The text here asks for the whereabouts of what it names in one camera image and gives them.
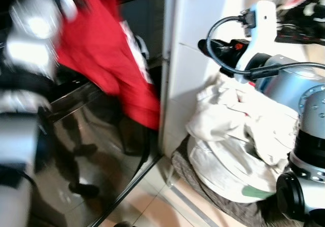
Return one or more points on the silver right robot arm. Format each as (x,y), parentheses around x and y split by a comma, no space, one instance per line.
(304,115)

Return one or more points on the red garment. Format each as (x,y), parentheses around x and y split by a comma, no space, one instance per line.
(99,44)

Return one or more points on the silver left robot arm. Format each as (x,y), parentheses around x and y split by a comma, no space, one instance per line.
(23,135)

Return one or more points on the cream crumpled garment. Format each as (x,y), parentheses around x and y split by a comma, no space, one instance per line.
(238,115)

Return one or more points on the brown-grey laundry basket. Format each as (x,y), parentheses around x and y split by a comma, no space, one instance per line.
(203,196)

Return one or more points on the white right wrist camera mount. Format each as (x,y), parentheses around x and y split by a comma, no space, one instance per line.
(261,29)

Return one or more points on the black power strip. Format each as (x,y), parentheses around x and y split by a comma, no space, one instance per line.
(299,35)

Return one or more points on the white garment with green print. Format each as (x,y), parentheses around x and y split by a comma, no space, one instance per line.
(223,171)

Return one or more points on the dark glossy washing machine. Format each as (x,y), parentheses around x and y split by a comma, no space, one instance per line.
(96,151)

